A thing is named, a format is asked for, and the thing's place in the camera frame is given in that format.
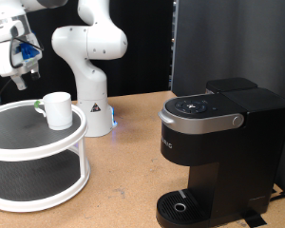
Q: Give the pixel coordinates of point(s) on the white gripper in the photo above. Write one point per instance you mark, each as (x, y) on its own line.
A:
(4, 53)

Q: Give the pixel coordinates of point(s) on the white mug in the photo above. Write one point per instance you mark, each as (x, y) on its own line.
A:
(58, 110)

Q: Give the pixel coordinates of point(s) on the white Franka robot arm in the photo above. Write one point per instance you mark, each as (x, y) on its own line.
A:
(88, 79)

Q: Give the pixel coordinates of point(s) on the black Keurig coffee machine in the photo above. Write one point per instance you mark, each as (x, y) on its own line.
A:
(237, 158)

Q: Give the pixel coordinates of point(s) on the black grip liner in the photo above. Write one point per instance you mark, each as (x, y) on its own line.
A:
(9, 126)
(31, 177)

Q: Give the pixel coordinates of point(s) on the white two-tier turntable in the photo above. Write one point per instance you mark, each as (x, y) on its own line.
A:
(38, 151)

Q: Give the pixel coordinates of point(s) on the dark grey partition panel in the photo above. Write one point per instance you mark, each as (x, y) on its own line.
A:
(228, 38)

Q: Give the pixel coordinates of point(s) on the black tape strip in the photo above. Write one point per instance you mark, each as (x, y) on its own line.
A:
(255, 219)

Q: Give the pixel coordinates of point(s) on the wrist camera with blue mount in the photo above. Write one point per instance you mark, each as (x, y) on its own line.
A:
(28, 53)

